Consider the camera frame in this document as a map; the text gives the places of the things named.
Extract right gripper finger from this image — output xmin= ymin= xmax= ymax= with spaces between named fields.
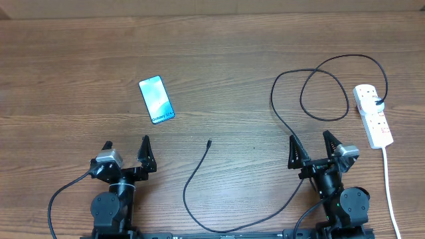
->
xmin=288 ymin=135 xmax=311 ymax=169
xmin=323 ymin=130 xmax=341 ymax=158

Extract Samsung Galaxy smartphone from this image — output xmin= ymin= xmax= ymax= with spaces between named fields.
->
xmin=139 ymin=76 xmax=175 ymax=124

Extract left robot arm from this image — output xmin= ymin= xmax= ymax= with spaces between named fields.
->
xmin=89 ymin=135 xmax=157 ymax=238

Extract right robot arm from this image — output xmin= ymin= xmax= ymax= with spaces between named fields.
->
xmin=288 ymin=131 xmax=375 ymax=238

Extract white USB charger plug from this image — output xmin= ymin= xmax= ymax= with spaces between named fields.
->
xmin=358 ymin=97 xmax=385 ymax=116

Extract white power strip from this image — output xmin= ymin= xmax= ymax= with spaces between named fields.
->
xmin=353 ymin=84 xmax=394 ymax=149

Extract white power strip cord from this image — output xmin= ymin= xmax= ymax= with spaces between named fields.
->
xmin=381 ymin=147 xmax=402 ymax=239

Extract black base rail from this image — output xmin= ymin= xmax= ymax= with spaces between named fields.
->
xmin=80 ymin=229 xmax=375 ymax=239

